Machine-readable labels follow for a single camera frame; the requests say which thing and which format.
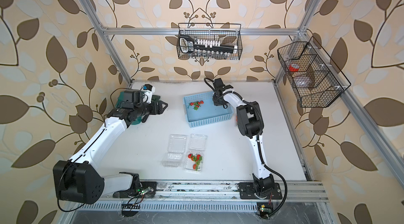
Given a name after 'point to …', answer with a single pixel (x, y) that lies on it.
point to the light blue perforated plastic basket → (200, 110)
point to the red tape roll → (294, 67)
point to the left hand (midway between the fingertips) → (158, 102)
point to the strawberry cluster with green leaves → (197, 103)
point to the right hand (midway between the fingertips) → (221, 101)
